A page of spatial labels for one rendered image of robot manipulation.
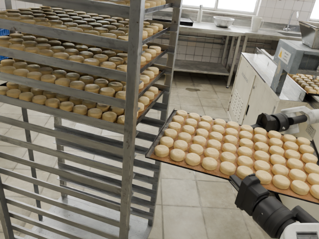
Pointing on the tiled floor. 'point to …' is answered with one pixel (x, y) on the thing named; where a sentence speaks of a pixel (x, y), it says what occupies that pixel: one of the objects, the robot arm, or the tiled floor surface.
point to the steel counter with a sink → (181, 65)
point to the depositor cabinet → (257, 93)
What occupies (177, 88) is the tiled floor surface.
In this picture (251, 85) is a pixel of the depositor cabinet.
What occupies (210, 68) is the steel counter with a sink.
